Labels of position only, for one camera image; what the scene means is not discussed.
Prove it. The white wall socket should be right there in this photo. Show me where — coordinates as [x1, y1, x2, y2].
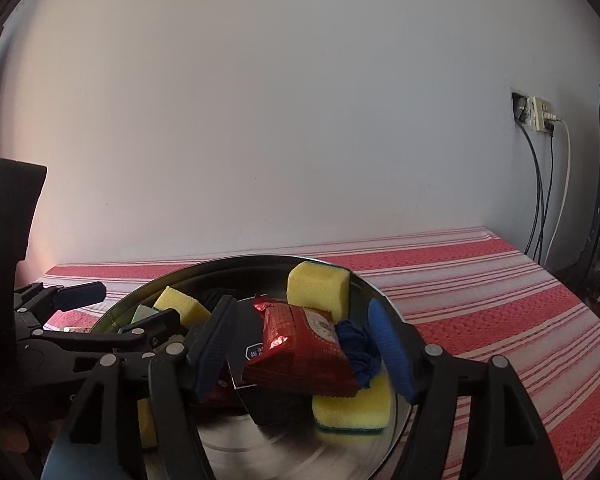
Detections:
[530, 96, 554, 134]

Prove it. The round metal tray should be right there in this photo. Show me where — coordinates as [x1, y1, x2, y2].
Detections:
[87, 254, 413, 480]

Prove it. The red striped desktop tablecloth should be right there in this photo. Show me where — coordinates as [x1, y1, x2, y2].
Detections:
[42, 226, 600, 480]

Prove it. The blue cloth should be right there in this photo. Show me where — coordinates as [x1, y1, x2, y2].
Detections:
[335, 319, 384, 392]

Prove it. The black box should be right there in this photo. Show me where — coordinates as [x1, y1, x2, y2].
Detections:
[226, 304, 315, 427]

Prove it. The dark wooden cabinet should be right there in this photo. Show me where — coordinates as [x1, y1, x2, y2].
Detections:
[550, 259, 600, 318]

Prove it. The black cable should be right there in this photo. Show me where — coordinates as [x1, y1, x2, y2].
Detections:
[520, 124, 545, 257]
[539, 125, 556, 262]

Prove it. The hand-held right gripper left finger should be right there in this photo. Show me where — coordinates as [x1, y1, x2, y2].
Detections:
[40, 295, 241, 480]

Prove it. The red snack packet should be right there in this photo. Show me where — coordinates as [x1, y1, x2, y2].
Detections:
[241, 297, 360, 397]

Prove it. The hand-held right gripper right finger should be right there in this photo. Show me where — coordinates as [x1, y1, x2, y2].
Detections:
[367, 298, 563, 480]

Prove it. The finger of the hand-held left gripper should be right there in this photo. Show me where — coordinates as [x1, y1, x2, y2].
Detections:
[14, 281, 107, 329]
[31, 308, 181, 362]

